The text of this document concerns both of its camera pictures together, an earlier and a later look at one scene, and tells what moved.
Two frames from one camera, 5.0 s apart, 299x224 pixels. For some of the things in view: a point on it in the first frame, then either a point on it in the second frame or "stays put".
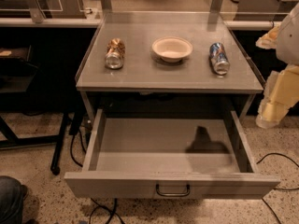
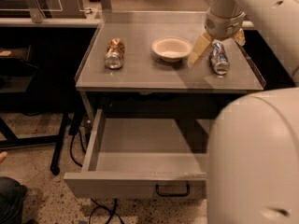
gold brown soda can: (115, 53) stays put
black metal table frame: (14, 142) stays put
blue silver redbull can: (219, 58) stays put
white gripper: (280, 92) to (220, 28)
